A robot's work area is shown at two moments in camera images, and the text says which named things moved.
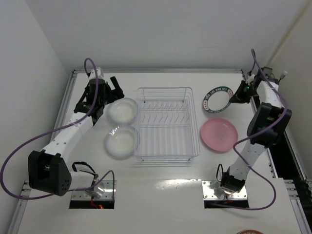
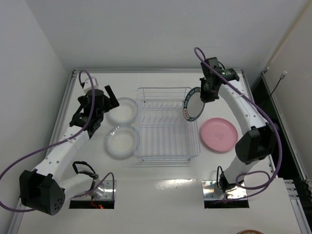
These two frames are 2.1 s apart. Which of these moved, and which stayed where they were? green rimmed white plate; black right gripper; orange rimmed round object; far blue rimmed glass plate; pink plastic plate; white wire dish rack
Moved: green rimmed white plate; black right gripper
Stayed: pink plastic plate; white wire dish rack; far blue rimmed glass plate; orange rimmed round object
